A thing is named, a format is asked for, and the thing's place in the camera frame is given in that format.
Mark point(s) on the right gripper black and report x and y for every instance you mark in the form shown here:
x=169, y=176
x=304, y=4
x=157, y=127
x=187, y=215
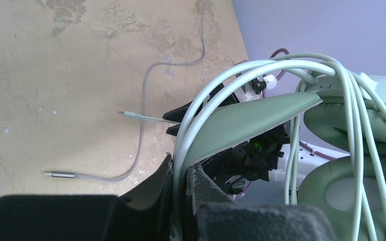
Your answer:
x=246, y=159

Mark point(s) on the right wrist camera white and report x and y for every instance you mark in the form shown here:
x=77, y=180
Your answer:
x=255, y=88

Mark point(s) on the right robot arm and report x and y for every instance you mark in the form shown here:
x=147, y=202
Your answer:
x=310, y=156

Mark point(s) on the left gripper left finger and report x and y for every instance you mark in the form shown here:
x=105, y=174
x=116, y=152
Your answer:
x=143, y=213

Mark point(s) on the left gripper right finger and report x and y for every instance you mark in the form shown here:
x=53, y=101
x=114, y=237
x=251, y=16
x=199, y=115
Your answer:
x=210, y=214

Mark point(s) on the mint green headphones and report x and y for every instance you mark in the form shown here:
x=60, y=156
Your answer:
x=327, y=106

